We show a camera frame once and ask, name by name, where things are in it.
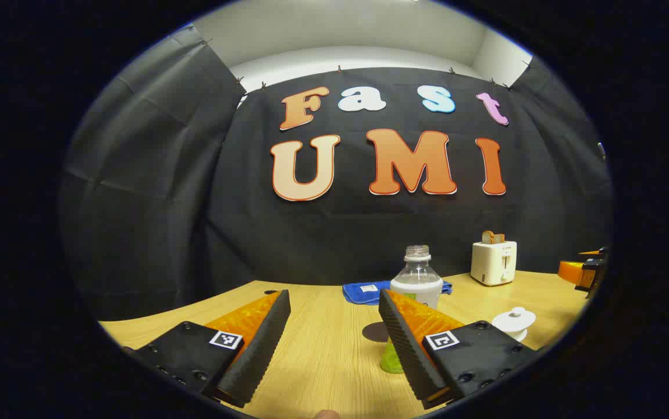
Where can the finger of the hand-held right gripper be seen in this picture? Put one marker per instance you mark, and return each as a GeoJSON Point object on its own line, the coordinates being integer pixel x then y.
{"type": "Point", "coordinates": [573, 272]}
{"type": "Point", "coordinates": [595, 252]}

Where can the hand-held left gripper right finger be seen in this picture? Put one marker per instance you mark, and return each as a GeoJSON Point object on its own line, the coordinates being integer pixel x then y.
{"type": "Point", "coordinates": [407, 355]}

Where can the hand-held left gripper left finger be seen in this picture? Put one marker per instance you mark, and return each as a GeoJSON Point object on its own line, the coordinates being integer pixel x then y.
{"type": "Point", "coordinates": [256, 355]}

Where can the dark round coaster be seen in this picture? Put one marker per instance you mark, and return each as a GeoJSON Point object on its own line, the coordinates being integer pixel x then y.
{"type": "Point", "coordinates": [374, 332]}

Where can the clear water bottle white label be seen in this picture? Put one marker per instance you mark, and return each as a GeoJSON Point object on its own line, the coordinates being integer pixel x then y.
{"type": "Point", "coordinates": [417, 279]}

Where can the white teacup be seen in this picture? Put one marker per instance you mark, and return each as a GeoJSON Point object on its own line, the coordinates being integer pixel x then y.
{"type": "Point", "coordinates": [515, 326]}

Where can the blue towel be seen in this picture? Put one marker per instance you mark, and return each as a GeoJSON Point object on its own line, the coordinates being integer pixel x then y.
{"type": "Point", "coordinates": [363, 293]}

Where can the white toaster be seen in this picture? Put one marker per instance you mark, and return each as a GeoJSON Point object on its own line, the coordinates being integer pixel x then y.
{"type": "Point", "coordinates": [493, 263]}

